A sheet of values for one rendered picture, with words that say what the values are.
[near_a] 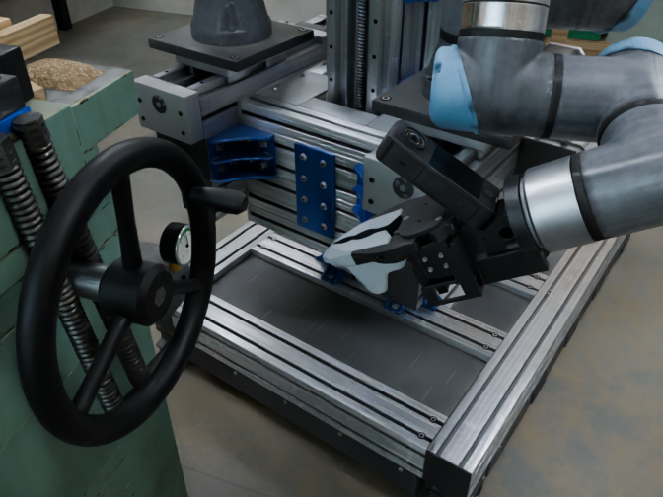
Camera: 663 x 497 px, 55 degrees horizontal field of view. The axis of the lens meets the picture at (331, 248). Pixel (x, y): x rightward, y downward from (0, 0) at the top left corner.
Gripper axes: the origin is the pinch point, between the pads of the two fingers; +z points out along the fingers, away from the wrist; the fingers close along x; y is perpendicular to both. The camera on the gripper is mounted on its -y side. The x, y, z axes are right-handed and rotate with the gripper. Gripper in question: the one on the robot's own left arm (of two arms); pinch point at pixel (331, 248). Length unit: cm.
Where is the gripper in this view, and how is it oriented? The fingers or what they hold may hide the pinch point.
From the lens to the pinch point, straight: 64.4
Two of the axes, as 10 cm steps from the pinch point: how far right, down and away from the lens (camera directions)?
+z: -8.2, 2.4, 5.2
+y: 4.7, 7.9, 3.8
